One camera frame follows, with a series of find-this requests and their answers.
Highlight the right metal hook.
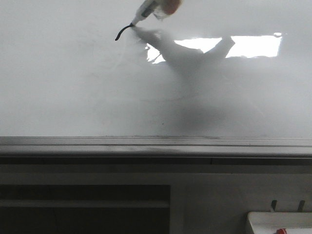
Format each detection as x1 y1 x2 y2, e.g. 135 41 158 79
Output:
297 200 305 213

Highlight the white tray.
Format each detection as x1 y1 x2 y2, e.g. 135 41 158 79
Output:
246 212 312 234

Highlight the red cap in tray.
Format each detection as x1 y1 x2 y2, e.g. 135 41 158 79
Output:
276 228 287 234

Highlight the metal hook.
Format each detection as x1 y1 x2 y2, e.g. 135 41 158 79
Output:
270 200 277 212
297 200 305 213

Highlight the white whiteboard with aluminium frame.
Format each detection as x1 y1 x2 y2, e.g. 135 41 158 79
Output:
0 0 312 157

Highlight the white black whiteboard marker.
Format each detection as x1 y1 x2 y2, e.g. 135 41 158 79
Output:
130 0 183 26

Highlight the left metal hook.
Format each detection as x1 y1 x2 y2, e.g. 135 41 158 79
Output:
270 200 277 212

